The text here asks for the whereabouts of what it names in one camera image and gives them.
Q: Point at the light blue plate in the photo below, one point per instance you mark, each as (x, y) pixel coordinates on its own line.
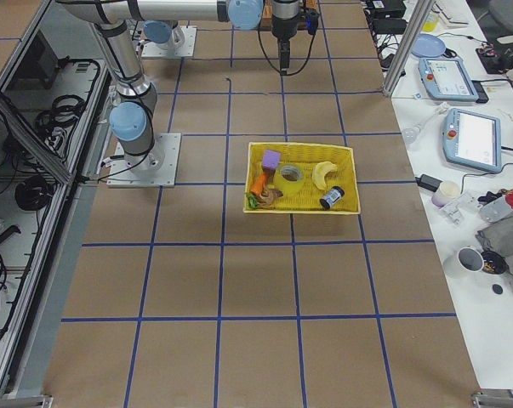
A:
(428, 46)

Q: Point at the toy carrot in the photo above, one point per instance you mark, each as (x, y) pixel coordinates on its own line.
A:
(258, 194)

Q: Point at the teach pendant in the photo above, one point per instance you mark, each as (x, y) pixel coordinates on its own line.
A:
(472, 140)
(447, 79)

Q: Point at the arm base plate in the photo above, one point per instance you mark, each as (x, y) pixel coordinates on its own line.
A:
(149, 50)
(158, 169)

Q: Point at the yellow tape roll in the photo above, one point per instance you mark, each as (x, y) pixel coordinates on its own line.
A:
(289, 179)

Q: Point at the lower teach pendant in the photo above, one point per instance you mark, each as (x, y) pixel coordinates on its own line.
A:
(472, 140)

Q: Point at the aluminium frame post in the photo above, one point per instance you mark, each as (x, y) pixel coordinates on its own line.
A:
(416, 21)

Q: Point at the toy banana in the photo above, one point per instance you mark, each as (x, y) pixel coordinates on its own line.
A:
(320, 171)

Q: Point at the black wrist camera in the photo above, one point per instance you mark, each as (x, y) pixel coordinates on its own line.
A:
(311, 21)

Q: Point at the brown toy animal figure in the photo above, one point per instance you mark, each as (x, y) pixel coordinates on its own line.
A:
(268, 197)

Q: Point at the white lilac cup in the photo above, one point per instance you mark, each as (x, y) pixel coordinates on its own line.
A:
(446, 192)

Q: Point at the white mug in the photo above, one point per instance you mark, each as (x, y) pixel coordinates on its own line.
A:
(463, 263)

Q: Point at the black cylindrical can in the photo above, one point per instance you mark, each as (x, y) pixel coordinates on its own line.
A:
(331, 197)

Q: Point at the purple foam block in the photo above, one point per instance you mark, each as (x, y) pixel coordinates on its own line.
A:
(271, 160)

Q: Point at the upper teach pendant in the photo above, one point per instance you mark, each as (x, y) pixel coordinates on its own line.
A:
(447, 79)

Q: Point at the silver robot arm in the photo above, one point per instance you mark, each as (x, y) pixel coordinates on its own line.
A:
(166, 34)
(131, 121)

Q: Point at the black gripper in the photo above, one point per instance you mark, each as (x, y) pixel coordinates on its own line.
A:
(282, 26)

